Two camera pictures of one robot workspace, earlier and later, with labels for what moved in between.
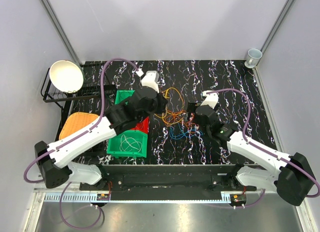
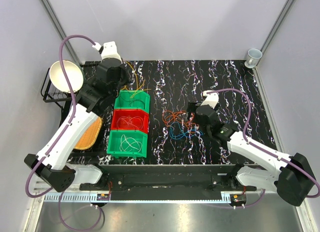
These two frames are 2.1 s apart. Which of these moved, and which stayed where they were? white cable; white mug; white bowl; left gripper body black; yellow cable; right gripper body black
Moved: left gripper body black; yellow cable
Stayed: white cable; right gripper body black; white bowl; white mug
